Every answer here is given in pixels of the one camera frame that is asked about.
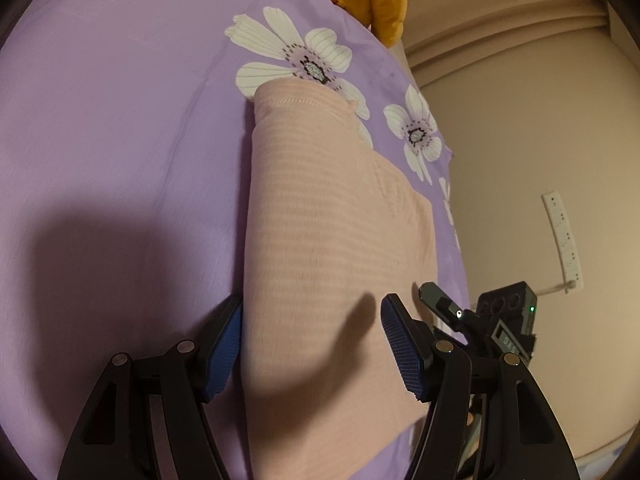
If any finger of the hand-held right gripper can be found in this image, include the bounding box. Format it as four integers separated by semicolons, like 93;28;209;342
419;282;476;343

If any beige curtain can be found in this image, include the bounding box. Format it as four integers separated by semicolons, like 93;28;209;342
400;0;613;91

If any pink ribbed sweater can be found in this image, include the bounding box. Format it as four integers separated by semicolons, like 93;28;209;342
240;79;441;480

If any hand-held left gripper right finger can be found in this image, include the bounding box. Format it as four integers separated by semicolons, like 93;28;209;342
380;294;581;480

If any white power strip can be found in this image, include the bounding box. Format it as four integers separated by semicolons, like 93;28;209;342
542;190;583;293

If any purple floral blanket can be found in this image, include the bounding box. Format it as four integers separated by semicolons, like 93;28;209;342
0;0;473;480

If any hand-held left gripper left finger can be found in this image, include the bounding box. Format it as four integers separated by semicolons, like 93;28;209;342
57;294;244;480

